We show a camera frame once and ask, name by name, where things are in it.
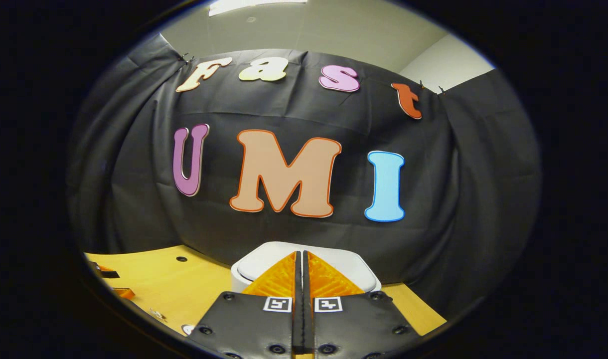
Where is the wooden desktop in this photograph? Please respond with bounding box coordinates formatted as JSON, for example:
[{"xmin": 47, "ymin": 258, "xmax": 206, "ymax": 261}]
[{"xmin": 84, "ymin": 244, "xmax": 447, "ymax": 350}]

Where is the grey desktop garbage bin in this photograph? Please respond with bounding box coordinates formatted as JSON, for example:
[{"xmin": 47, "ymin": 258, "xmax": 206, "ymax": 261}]
[{"xmin": 231, "ymin": 241, "xmax": 382, "ymax": 295}]

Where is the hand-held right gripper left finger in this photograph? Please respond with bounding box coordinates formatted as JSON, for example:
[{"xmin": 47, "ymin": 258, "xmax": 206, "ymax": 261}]
[{"xmin": 187, "ymin": 251, "xmax": 303, "ymax": 359}]

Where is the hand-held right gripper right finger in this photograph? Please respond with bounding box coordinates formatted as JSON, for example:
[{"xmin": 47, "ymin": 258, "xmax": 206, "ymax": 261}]
[{"xmin": 303, "ymin": 251, "xmax": 424, "ymax": 359}]

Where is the black backdrop cloth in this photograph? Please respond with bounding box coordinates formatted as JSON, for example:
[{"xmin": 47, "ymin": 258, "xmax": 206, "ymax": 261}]
[{"xmin": 65, "ymin": 32, "xmax": 543, "ymax": 320}]

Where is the ceiling light strip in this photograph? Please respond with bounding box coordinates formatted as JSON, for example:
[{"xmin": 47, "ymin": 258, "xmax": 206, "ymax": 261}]
[{"xmin": 208, "ymin": 0, "xmax": 308, "ymax": 17}]

